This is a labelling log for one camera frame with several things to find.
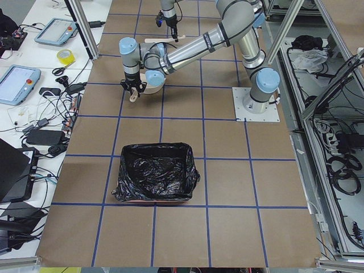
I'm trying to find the upper teach pendant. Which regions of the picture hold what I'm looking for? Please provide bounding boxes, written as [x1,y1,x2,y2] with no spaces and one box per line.
[34,18,77,46]

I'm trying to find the yellow tape roll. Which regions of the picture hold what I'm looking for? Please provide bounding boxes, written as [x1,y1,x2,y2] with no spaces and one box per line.
[56,49,76,65]

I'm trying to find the lower teach pendant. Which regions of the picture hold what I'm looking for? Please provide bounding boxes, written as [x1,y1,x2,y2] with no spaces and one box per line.
[1,65,41,105]

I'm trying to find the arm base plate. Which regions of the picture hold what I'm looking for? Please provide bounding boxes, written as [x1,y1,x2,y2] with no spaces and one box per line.
[232,87,280,123]

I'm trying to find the black scissors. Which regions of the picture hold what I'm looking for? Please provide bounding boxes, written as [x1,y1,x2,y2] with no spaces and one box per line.
[52,61,74,76]

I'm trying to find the beige plastic dustpan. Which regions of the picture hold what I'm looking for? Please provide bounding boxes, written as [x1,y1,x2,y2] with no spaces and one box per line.
[129,70,166,102]

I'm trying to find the aluminium frame post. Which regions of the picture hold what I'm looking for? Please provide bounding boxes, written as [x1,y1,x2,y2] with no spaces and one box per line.
[64,0,99,60]

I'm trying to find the black power adapter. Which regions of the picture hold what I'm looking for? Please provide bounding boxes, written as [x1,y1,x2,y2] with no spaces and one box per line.
[26,130,65,146]

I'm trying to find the beige hand brush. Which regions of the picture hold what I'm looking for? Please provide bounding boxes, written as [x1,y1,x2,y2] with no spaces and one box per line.
[144,35,186,43]

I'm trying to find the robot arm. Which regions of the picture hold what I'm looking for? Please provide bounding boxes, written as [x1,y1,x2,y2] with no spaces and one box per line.
[119,0,280,114]
[155,0,179,42]

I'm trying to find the teach pendant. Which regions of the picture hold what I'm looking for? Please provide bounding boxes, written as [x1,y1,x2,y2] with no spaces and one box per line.
[1,65,41,105]
[34,18,77,46]

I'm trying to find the black trash bag bin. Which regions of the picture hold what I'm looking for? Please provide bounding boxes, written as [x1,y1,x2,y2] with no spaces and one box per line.
[111,142,200,202]

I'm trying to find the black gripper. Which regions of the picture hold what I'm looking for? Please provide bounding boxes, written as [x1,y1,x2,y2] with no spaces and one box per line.
[120,72,147,97]
[155,10,178,39]

